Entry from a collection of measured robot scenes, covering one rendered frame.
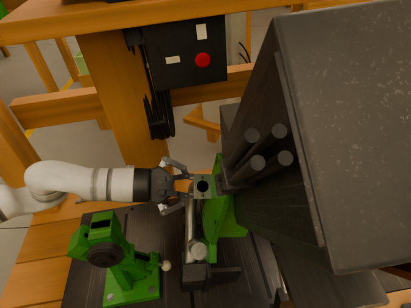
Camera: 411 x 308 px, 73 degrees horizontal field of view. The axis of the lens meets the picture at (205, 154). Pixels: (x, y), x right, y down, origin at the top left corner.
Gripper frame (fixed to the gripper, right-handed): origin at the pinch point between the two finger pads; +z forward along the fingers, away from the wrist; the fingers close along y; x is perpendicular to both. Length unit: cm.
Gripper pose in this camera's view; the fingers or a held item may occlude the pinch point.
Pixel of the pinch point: (197, 186)
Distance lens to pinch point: 64.6
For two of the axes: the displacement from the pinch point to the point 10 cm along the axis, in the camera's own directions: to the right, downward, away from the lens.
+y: 0.2, -10.0, 0.7
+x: -2.2, 0.7, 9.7
